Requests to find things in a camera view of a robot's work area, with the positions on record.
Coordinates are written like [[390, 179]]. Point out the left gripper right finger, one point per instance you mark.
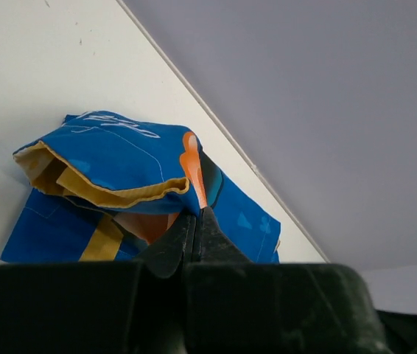
[[211, 245]]

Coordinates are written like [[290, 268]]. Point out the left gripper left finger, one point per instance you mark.
[[163, 257]]

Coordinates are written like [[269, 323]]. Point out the blue Mickey placemat cloth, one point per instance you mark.
[[104, 187]]

